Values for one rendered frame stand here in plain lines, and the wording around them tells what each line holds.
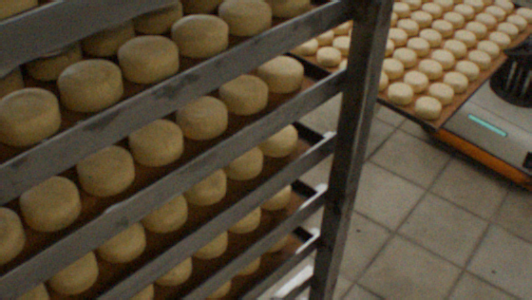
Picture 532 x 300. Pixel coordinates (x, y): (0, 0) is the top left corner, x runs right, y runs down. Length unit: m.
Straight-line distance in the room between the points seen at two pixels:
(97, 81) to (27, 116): 0.06
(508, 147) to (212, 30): 2.03
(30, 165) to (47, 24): 0.10
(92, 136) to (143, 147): 0.12
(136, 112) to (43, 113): 0.07
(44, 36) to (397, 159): 2.23
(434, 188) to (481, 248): 0.35
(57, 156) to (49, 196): 0.09
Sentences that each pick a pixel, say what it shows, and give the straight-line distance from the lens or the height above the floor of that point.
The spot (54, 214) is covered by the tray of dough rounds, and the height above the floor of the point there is 1.24.
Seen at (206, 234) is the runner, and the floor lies 1.14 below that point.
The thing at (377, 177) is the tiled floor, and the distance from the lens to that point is 2.37.
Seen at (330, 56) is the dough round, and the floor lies 0.97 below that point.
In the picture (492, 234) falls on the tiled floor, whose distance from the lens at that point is 2.30.
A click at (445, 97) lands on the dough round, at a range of 1.12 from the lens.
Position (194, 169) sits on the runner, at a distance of 0.48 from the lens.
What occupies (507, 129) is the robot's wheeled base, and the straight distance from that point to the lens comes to 2.41.
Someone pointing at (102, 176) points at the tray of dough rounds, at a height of 1.24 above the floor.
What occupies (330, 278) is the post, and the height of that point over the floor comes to 0.90.
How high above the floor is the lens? 1.56
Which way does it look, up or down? 40 degrees down
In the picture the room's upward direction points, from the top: 3 degrees clockwise
